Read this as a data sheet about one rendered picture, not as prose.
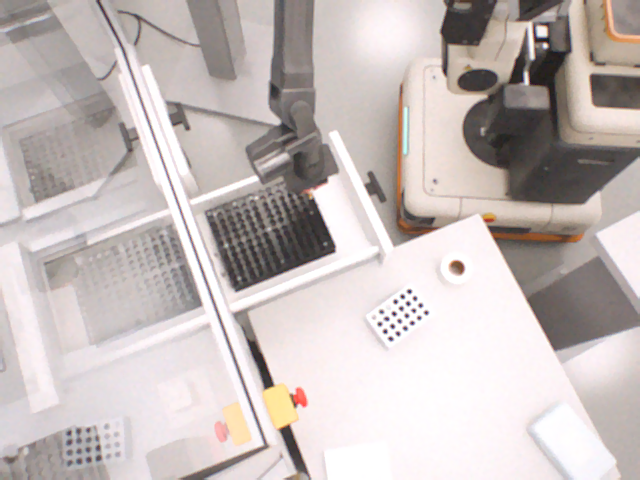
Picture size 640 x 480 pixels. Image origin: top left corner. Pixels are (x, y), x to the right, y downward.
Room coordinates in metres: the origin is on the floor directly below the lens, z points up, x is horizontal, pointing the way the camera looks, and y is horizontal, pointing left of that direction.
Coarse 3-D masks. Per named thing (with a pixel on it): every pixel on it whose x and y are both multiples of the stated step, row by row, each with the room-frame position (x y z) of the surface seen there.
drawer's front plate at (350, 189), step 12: (336, 132) 0.58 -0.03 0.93; (336, 144) 0.55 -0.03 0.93; (336, 156) 0.54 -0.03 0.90; (348, 156) 0.53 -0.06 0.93; (348, 168) 0.50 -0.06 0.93; (348, 180) 0.48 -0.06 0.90; (360, 180) 0.47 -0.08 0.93; (348, 192) 0.48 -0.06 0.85; (360, 192) 0.44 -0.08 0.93; (360, 204) 0.43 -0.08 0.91; (360, 216) 0.42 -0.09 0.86; (372, 216) 0.39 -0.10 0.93; (372, 228) 0.37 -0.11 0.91; (372, 240) 0.36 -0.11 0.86; (384, 240) 0.34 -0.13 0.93; (384, 252) 0.32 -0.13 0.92; (384, 264) 0.32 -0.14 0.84
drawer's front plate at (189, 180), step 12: (144, 72) 0.73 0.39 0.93; (156, 84) 0.73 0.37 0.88; (156, 96) 0.67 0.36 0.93; (156, 108) 0.64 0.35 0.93; (168, 120) 0.61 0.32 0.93; (168, 132) 0.58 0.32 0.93; (180, 156) 0.53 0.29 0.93; (180, 168) 0.50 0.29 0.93; (192, 180) 0.49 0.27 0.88; (192, 192) 0.48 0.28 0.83
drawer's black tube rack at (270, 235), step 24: (264, 192) 0.46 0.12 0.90; (288, 192) 0.47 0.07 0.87; (216, 216) 0.40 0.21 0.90; (240, 216) 0.41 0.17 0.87; (264, 216) 0.40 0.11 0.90; (288, 216) 0.42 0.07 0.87; (312, 216) 0.40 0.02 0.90; (216, 240) 0.35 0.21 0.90; (240, 240) 0.35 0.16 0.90; (264, 240) 0.35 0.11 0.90; (288, 240) 0.36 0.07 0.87; (312, 240) 0.35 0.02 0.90; (240, 264) 0.30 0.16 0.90; (264, 264) 0.30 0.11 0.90; (288, 264) 0.31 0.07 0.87; (240, 288) 0.26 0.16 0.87
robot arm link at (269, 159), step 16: (304, 112) 0.46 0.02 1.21; (272, 128) 0.47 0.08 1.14; (288, 128) 0.46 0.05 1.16; (304, 128) 0.45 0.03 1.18; (256, 144) 0.43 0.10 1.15; (272, 144) 0.43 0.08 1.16; (256, 160) 0.41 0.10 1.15; (272, 160) 0.41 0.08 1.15; (288, 160) 0.41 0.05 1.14; (272, 176) 0.39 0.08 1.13
